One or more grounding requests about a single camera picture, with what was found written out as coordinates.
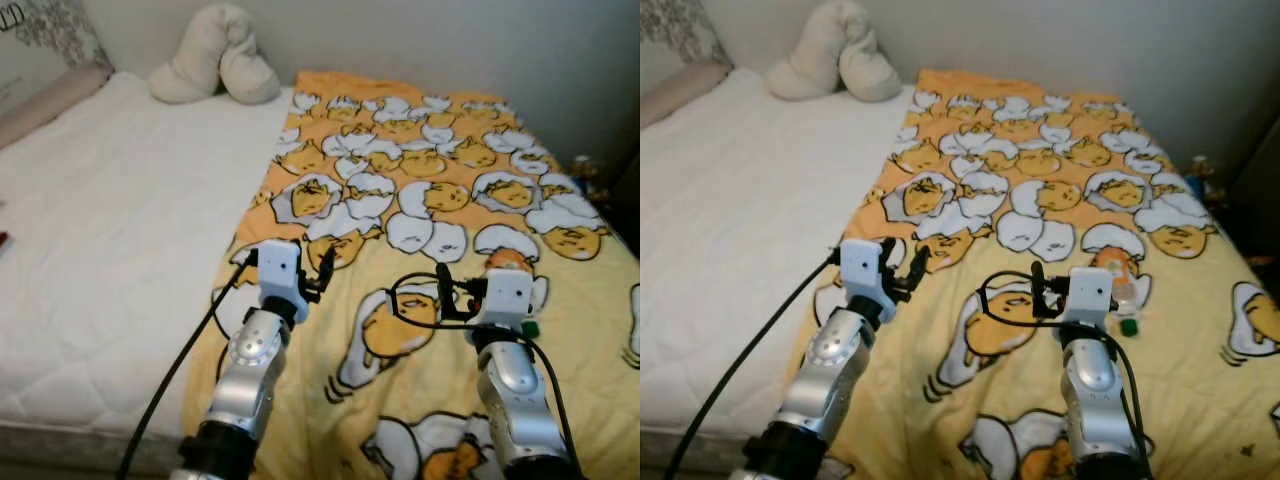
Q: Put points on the yellow cartoon egg blanket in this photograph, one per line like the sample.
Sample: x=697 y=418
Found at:
x=1060 y=190
x=450 y=200

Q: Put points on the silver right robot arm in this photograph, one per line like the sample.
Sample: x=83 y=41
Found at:
x=1095 y=390
x=510 y=390

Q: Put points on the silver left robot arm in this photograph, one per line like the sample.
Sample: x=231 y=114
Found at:
x=835 y=380
x=245 y=380

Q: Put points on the clear bottle green cap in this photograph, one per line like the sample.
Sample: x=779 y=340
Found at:
x=1122 y=265
x=510 y=260

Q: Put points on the white quilted mattress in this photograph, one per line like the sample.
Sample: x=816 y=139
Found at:
x=740 y=250
x=120 y=250

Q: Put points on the small yellow bedside bottle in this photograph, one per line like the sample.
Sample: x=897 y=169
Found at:
x=583 y=172
x=1202 y=175

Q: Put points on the beige pillow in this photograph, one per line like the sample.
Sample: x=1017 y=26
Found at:
x=252 y=82
x=872 y=80
x=200 y=60
x=815 y=55

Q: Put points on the dark bedside cabinet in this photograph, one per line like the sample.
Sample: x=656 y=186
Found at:
x=1255 y=200

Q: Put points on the beige padded headboard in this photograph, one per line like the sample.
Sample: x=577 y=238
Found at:
x=50 y=105
x=685 y=92

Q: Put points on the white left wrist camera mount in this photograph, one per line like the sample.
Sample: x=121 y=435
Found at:
x=860 y=268
x=280 y=268

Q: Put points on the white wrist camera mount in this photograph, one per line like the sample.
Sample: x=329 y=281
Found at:
x=1088 y=292
x=860 y=268
x=280 y=268
x=508 y=295

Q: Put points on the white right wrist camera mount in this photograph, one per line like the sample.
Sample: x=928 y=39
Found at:
x=508 y=295
x=1088 y=292

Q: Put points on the printed wall decal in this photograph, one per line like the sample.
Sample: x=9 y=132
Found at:
x=50 y=30
x=680 y=25

